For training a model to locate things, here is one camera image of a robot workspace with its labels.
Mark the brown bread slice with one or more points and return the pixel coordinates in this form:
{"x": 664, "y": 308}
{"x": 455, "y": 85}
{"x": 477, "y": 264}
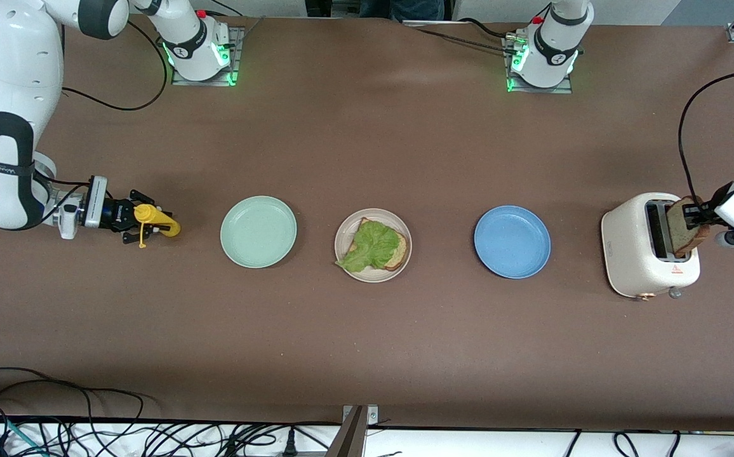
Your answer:
{"x": 400, "y": 255}
{"x": 678, "y": 231}

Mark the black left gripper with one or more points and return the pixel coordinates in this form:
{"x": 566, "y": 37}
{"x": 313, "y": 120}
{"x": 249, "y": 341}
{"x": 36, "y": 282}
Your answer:
{"x": 705, "y": 211}

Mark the mint green plate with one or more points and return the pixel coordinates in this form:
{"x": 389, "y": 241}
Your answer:
{"x": 258, "y": 231}

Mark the white toaster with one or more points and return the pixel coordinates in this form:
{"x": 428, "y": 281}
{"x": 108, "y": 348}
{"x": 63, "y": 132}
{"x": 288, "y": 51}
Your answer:
{"x": 627, "y": 251}

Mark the green lettuce leaf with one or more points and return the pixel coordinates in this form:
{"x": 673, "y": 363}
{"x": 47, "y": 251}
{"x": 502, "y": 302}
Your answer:
{"x": 373, "y": 244}

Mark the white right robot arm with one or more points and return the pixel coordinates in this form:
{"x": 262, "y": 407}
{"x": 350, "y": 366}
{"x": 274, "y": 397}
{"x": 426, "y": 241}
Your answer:
{"x": 18, "y": 82}

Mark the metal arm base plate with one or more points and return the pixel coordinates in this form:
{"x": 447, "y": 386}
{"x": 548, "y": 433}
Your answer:
{"x": 237, "y": 44}
{"x": 562, "y": 87}

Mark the blue plate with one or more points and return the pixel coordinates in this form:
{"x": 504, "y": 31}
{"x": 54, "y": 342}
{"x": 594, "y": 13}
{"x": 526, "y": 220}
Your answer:
{"x": 512, "y": 241}

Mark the yellow squeeze bottle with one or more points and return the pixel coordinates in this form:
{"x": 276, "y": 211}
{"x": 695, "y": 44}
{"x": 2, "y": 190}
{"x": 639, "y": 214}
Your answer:
{"x": 162, "y": 222}

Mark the beige plate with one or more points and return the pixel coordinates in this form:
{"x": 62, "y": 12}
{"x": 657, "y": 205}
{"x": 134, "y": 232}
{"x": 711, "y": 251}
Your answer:
{"x": 367, "y": 276}

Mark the black power plug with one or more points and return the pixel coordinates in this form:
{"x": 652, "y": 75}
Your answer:
{"x": 289, "y": 447}

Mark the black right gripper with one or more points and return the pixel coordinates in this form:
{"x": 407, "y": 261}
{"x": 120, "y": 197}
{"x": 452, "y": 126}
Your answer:
{"x": 115, "y": 212}

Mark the aluminium frame bracket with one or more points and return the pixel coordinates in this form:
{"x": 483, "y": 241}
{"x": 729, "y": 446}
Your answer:
{"x": 349, "y": 441}

